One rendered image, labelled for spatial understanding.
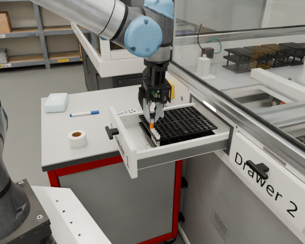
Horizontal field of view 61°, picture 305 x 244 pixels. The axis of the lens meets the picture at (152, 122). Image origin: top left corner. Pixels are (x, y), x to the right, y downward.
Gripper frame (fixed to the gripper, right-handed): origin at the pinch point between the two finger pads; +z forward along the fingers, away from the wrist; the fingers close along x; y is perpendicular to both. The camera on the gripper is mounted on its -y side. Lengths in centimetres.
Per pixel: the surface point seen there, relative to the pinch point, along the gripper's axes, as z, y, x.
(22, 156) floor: 102, -123, -81
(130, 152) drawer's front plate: 2.4, 13.9, -9.1
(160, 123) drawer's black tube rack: 4.2, -2.5, 4.0
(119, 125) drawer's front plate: 1.8, 0.0, -10.4
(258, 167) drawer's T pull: 1.4, 27.0, 22.3
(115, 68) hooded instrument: 12, -82, -3
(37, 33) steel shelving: 54, -368, -92
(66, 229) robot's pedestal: 18.4, 23.1, -27.8
